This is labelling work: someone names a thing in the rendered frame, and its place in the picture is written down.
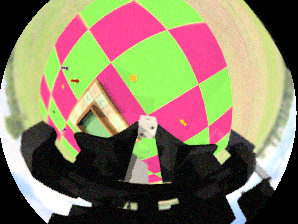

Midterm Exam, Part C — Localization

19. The white die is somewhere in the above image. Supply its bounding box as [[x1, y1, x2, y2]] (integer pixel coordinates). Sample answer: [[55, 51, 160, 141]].
[[137, 115, 158, 139]]

